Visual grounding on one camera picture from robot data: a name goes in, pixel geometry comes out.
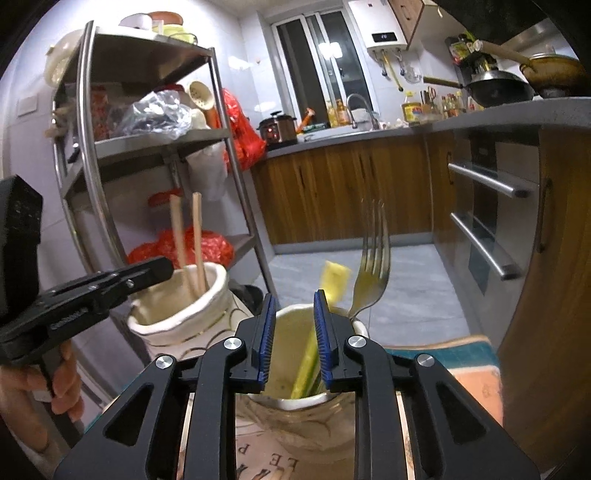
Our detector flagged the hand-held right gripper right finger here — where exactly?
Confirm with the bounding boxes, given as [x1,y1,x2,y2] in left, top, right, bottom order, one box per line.
[313,290,539,480]

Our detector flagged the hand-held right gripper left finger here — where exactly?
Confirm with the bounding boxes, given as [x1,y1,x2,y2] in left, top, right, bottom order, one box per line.
[53,293,278,480]

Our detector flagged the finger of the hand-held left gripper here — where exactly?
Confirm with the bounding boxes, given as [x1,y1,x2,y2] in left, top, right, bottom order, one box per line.
[95,257,175,308]

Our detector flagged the wooden chopstick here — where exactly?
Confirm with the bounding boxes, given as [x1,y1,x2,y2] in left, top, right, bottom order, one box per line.
[169,194,198,296]
[191,192,209,294]

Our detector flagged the yellow plastic fork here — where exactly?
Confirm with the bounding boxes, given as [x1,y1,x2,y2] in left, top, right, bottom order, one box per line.
[290,261,352,400]

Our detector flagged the white ceramic utensil holder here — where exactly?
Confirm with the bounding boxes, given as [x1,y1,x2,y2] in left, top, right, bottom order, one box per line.
[127,261,370,464]

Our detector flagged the large steel fork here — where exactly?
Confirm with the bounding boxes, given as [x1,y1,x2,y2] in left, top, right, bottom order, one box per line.
[347,198,391,321]

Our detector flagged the person's left hand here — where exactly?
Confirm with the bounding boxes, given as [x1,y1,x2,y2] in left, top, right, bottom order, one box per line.
[0,342,86,455]

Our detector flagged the large red plastic bag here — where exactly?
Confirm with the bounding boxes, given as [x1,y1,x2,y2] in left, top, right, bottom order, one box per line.
[127,229,235,269]

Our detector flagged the metal shelf rack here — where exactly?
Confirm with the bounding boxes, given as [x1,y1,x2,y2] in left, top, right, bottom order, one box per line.
[46,21,280,303]

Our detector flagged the white plastic bag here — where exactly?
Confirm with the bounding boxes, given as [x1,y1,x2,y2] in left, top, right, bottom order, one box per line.
[185,141,230,202]

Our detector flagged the wooden base cabinets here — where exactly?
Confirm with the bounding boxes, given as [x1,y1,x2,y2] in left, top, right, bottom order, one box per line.
[250,127,591,457]

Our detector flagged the printed tablecloth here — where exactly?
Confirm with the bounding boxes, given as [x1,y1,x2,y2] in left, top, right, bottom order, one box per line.
[83,335,505,480]

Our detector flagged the clear plastic bag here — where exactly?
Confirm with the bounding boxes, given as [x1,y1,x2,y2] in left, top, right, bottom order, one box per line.
[112,90,193,140]

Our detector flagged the hanging red plastic bag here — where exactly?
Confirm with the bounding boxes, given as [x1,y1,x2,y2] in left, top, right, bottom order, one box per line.
[221,88,269,174]

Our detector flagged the beige strainer ladle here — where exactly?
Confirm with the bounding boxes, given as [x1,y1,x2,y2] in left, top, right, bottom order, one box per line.
[188,80,219,128]

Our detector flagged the dark red rice cooker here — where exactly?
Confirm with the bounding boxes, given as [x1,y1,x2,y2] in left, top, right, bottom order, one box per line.
[256,111,299,147]

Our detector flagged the steel faucet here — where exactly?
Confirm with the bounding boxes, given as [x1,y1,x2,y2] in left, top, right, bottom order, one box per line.
[346,93,380,131]

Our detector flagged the cooking oil bottle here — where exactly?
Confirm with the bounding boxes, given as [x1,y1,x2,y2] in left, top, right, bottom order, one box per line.
[401,90,424,124]

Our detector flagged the row of condiment bottles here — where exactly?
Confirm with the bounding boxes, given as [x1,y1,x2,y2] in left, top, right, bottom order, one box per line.
[422,89,468,119]

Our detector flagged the sliding window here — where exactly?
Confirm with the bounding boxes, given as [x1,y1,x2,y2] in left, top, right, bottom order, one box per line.
[270,11,376,126]

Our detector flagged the black wok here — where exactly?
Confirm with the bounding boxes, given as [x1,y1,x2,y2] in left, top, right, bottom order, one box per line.
[423,69,536,110]

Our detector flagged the white water heater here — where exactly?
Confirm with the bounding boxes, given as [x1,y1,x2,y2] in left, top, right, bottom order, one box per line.
[347,0,410,52]

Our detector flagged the brown frying pan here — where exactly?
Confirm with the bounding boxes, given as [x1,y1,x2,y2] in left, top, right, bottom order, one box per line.
[479,41,588,99]

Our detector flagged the black range hood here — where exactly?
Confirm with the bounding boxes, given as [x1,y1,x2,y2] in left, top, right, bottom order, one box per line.
[434,0,581,59]

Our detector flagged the wall spice rack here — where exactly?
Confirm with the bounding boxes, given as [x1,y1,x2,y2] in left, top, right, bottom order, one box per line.
[444,32,486,71]

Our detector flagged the wooden wall cabinets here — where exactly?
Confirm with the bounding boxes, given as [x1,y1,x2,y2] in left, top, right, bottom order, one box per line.
[387,0,426,45]

